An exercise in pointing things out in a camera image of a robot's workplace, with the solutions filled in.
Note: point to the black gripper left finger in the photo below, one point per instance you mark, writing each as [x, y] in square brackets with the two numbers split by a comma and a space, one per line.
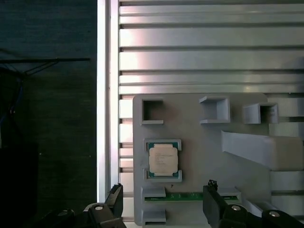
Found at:
[116, 204]

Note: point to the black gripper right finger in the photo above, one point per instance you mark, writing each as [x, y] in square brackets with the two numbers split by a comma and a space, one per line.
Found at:
[212, 206]

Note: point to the silver-topped CPU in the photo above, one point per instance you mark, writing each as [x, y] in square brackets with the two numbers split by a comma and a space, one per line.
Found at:
[163, 161]

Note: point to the grey parts rack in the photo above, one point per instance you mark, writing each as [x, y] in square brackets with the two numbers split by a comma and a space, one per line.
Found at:
[194, 154]

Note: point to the green RAM stick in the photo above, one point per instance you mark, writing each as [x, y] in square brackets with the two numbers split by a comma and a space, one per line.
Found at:
[185, 196]

